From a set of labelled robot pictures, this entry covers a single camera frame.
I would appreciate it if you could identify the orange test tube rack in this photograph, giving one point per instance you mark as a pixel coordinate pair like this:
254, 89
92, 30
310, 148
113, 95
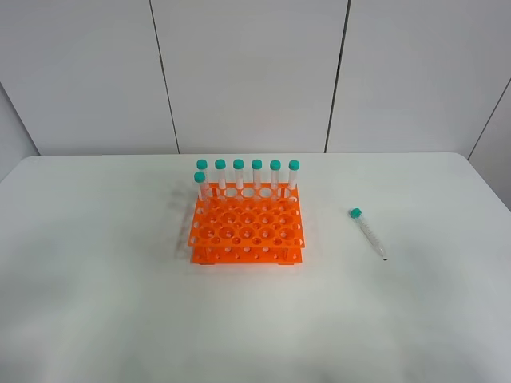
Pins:
247, 226

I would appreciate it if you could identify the second row left tube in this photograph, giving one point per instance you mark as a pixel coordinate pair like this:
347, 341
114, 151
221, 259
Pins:
201, 180

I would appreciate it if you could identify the green-capped test tube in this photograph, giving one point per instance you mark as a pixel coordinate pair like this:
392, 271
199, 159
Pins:
375, 242

